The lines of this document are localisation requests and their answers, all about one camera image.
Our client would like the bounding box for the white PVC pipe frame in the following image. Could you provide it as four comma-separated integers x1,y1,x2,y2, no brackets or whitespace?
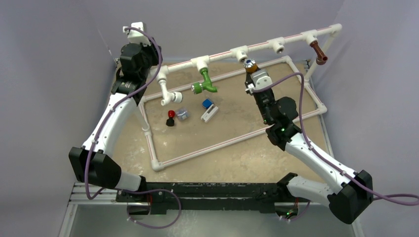
139,23,343,173

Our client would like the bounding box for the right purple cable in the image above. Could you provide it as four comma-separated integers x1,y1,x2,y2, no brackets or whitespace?
250,72,419,207

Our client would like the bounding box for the clear plastic small box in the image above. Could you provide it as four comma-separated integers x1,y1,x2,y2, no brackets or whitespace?
175,107,190,121

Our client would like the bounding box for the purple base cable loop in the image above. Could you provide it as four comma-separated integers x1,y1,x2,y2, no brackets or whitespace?
126,191,183,231

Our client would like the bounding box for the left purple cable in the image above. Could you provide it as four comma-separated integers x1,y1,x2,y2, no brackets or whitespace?
84,27,164,200

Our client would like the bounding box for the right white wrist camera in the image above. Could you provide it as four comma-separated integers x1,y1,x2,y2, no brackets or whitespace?
245,69,272,95

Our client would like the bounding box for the brown plastic faucet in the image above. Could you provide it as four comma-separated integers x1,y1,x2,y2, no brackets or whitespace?
309,40,328,65

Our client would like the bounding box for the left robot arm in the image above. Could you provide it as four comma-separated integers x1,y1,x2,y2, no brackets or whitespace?
69,43,160,202

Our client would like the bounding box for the orange plastic faucet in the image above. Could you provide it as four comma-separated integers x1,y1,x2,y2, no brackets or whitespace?
243,59,259,74

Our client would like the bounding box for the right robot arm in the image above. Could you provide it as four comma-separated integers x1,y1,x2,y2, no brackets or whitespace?
253,89,373,224

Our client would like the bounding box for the green plastic faucet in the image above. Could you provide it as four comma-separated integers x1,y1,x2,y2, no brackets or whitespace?
191,68,218,94

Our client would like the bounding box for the white plastic faucet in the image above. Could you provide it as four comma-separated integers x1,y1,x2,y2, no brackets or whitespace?
156,73,183,106

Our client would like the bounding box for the white plastic clip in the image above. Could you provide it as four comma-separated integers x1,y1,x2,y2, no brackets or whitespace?
201,104,219,123

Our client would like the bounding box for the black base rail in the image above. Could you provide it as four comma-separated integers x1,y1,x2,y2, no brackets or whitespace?
116,182,304,216

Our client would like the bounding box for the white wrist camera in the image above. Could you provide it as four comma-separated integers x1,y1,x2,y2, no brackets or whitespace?
123,22,152,46
245,69,272,95

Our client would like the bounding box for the blue small block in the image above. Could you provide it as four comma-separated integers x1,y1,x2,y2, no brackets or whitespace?
202,99,213,109

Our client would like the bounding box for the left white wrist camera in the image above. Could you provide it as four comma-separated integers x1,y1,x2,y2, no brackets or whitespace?
123,22,152,46

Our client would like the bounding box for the red and black knob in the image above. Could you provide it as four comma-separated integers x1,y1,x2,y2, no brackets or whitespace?
166,110,175,127

